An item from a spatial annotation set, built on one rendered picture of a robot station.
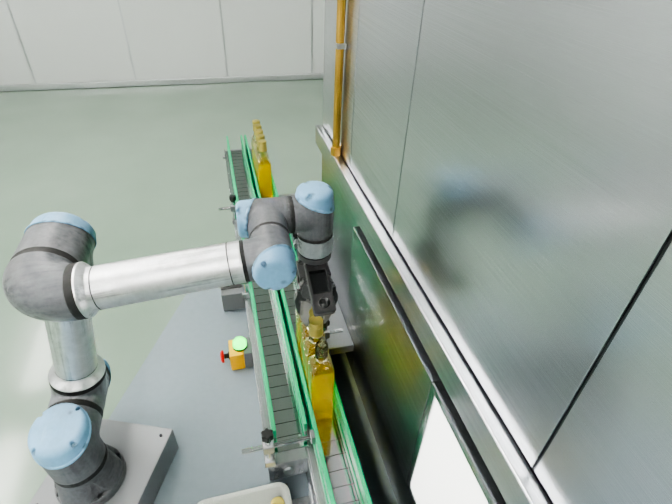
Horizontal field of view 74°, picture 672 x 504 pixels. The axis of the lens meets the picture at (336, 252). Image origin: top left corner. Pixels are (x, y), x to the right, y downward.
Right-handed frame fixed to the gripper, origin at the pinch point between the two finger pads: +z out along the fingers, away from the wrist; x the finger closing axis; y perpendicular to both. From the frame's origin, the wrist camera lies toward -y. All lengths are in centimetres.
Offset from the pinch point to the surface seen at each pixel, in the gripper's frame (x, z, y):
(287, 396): 7.6, 27.4, 0.2
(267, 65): -42, 95, 580
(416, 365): -13.1, -14.1, -27.1
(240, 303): 18, 37, 49
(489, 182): -16, -52, -29
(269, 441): 13.9, 15.6, -18.9
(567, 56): -16, -68, -36
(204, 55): 40, 80, 578
